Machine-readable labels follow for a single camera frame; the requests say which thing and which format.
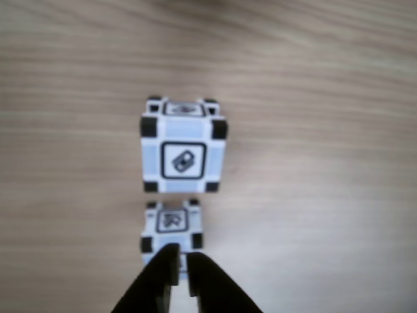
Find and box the white cube double-diamond symbol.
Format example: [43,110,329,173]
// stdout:
[139,198,206,282]

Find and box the white cube lightning symbol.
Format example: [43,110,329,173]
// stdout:
[139,95,229,196]

